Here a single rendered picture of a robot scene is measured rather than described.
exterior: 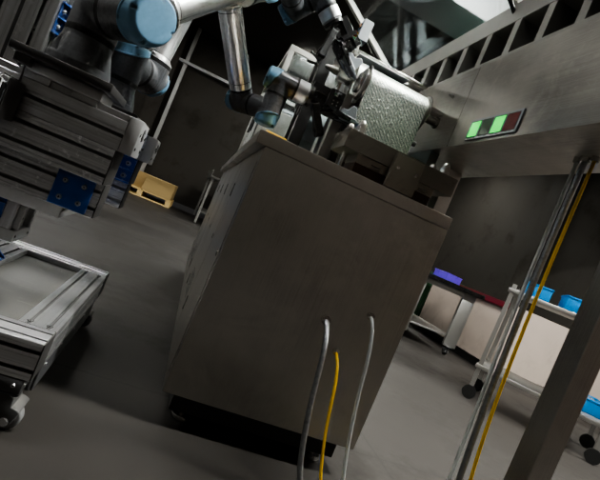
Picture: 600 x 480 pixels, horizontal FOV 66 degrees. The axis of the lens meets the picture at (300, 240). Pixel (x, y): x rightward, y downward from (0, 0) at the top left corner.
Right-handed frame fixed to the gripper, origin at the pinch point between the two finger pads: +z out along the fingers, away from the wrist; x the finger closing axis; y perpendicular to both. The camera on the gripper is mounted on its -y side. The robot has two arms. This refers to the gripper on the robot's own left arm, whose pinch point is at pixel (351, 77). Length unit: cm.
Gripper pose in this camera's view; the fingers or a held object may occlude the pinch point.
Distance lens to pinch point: 179.1
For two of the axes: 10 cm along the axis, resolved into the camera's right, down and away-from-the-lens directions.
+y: 8.7, -4.7, 1.3
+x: -2.1, -1.1, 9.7
